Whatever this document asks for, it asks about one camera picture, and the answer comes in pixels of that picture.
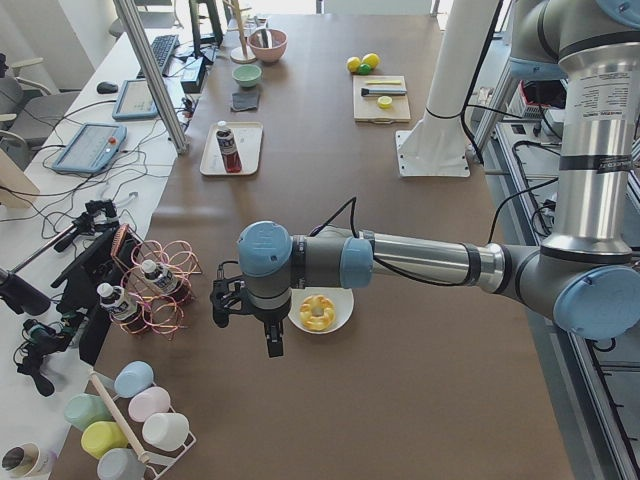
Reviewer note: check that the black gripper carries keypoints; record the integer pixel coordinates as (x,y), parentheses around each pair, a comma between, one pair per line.
(269,317)

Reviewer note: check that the yellow twisted donut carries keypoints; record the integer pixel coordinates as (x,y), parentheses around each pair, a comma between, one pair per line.
(317,312)

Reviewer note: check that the white round plate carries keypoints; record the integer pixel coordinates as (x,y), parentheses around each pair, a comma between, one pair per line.
(343,300)

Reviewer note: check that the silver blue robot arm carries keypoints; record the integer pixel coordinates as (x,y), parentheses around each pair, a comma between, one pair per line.
(580,276)

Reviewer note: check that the dark tea bottle on tray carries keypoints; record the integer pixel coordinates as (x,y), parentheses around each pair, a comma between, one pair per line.
(228,149)

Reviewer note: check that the cream rabbit tray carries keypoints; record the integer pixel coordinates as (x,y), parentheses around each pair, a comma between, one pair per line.
(248,138)

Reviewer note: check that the tea bottle in rack upper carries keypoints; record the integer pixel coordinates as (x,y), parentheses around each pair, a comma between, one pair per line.
(162,279)

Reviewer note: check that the tea bottle in rack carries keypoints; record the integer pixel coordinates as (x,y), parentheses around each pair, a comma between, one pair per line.
(162,279)
(120,304)

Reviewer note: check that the pink cup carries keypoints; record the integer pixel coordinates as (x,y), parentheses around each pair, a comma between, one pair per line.
(150,401)

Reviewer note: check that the blue cup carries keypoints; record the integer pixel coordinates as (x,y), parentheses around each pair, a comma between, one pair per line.
(134,378)

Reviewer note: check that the white cup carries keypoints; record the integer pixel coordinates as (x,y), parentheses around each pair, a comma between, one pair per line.
(166,431)

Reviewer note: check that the tea bottle in rack lower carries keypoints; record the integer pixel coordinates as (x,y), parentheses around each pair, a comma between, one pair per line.
(120,304)

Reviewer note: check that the green cup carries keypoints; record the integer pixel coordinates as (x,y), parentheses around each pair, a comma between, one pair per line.
(84,409)

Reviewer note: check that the yellow cup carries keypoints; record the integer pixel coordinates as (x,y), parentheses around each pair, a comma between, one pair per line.
(101,436)

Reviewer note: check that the grey cup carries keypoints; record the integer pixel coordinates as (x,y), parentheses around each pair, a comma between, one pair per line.
(120,464)

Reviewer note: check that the grey folded cloth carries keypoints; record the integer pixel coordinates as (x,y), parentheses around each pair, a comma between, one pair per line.
(245,101)

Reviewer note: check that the wooden cutting board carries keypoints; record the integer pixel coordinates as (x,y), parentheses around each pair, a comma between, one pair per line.
(365,109)

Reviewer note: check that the half lemon slice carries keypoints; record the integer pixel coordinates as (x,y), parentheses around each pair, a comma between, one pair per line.
(384,102)

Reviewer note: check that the green bowl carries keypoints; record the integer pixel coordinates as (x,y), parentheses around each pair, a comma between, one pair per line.
(247,75)

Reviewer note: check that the near teach pendant tablet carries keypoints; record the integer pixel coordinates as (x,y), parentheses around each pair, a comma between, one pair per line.
(92,149)

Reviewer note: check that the teach pendant tablet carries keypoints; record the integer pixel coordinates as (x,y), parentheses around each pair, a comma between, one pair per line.
(92,149)
(134,102)

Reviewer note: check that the steel muddler black tip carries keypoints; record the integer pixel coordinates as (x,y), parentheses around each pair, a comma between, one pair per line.
(378,92)

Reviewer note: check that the far teach pendant tablet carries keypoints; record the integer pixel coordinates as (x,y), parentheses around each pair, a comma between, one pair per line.
(134,102)

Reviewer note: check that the yellow plastic knife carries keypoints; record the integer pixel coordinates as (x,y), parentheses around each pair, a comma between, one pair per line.
(383,82)

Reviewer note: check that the wooden mug tree stand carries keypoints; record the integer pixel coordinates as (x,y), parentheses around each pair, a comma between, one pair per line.
(242,54)

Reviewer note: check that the green lime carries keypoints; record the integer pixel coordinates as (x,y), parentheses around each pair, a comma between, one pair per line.
(364,69)

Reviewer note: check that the yellow lemon near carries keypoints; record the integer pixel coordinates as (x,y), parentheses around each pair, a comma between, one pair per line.
(353,63)

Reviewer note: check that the yellow lemon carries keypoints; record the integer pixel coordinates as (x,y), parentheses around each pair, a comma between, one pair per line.
(353,63)
(371,59)

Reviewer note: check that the pink ice bowl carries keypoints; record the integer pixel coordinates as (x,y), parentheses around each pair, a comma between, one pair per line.
(277,49)

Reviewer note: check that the yellow lemon far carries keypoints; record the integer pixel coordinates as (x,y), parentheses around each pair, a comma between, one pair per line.
(371,59)

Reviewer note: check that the steel ice scoop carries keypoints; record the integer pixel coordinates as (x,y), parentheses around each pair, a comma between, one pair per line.
(263,37)

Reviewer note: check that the black computer mouse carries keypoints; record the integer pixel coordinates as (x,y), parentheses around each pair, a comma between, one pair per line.
(106,87)

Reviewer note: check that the black keyboard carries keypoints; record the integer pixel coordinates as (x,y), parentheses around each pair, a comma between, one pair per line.
(162,48)

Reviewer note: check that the copper wire bottle rack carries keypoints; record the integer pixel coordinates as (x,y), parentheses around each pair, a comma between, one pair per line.
(159,310)

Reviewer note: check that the white cup rack wooden handle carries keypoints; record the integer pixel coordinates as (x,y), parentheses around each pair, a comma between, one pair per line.
(158,462)

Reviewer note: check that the black camera tripod rig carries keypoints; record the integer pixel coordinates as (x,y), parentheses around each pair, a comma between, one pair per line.
(103,261)

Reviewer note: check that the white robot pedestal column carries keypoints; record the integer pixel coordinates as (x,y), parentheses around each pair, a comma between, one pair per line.
(436,145)

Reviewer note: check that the aluminium frame post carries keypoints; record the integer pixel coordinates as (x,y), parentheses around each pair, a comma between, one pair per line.
(128,14)

